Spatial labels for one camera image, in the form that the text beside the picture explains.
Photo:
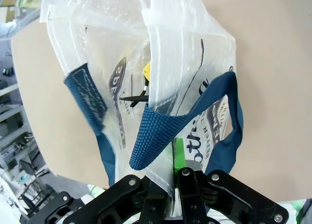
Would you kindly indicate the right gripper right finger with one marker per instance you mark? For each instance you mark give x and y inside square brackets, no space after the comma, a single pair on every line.
[219,199]

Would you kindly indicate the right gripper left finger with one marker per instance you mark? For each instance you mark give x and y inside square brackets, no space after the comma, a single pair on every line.
[114,202]

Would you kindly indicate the black office chair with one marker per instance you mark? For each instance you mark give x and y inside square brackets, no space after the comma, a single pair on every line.
[30,170]

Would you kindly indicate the white equipment shelf rack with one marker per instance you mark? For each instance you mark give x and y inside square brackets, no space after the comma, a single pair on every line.
[12,136]

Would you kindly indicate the brown cardboard box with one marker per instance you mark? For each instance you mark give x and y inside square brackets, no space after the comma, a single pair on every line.
[8,5]

